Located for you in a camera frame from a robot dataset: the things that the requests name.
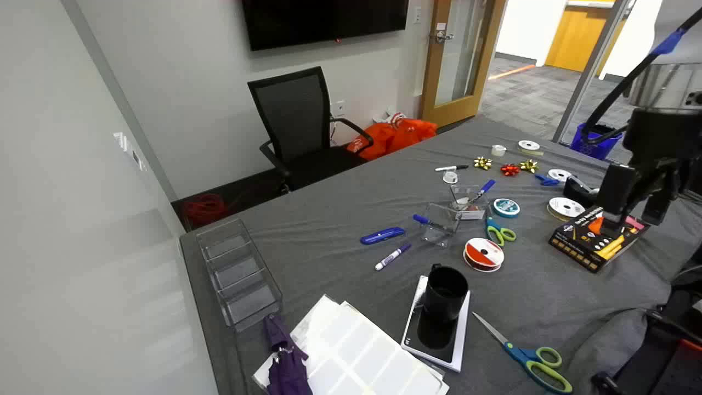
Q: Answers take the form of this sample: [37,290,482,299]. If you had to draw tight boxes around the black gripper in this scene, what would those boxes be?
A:
[598,105,702,228]

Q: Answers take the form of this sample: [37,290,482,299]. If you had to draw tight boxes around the black stand with red stripe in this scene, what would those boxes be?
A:
[591,249,702,395]

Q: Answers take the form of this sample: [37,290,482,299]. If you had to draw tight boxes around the black wall television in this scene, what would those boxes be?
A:
[240,0,410,53]

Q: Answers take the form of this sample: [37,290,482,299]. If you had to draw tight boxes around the yellow wooden door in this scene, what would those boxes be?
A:
[545,4,618,75]

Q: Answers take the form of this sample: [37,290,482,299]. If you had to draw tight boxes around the wooden door with glass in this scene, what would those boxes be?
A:
[419,0,509,129]

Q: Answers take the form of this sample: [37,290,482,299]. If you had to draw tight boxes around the white label sheets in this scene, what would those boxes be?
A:
[253,294,452,395]

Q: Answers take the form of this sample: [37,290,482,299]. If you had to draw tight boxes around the clear plastic container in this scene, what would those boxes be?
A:
[419,197,490,249]

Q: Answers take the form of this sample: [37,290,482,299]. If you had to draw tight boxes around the red ribbon spool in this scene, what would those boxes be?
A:
[461,234,506,274]

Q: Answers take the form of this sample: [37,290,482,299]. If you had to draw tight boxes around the large white ribbon spool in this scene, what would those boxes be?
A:
[547,195,589,224]

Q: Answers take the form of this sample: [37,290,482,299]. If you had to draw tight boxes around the grey tablecloth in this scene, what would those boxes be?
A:
[178,115,702,395]

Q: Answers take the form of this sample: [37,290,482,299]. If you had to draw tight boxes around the small green scissors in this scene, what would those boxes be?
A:
[486,217,521,249]

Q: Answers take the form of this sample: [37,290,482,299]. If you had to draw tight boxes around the metal pole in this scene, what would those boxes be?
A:
[550,0,637,144]

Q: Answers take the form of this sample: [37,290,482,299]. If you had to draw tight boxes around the small black block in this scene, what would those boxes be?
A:
[561,177,602,208]

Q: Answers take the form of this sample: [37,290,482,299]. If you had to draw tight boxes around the tall clear cup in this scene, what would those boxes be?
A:
[441,169,472,213]

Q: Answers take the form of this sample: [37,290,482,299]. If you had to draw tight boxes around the black orange tool box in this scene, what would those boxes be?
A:
[548,204,652,274]

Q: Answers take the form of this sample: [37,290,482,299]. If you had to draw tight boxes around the purple cloth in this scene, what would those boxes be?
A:
[261,314,313,395]

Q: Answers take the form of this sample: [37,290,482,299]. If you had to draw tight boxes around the orange bag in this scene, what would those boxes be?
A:
[344,116,441,162]

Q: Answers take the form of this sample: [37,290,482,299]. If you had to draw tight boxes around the black tablet device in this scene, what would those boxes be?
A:
[400,272,475,375]

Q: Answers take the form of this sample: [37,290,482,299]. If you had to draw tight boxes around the black mug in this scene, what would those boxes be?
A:
[415,264,472,352]

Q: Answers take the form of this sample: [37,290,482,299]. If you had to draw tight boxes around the blue capped pen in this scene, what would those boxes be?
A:
[410,213,456,232]

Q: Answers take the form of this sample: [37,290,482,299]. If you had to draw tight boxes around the blue pen case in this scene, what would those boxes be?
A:
[358,227,408,249]

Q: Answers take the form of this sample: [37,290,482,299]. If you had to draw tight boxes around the black mesh office chair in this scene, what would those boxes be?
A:
[245,66,376,194]

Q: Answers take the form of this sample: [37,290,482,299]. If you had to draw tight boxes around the clear plastic organizer tray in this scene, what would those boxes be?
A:
[196,221,286,334]

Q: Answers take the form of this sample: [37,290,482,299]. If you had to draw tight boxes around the teal tape roll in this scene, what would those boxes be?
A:
[490,195,525,220]

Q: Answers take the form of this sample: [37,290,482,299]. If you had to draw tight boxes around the large green blue scissors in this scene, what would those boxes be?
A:
[472,310,575,395]

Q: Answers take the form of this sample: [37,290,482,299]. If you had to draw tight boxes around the purple capped white marker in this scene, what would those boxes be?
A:
[374,241,415,274]

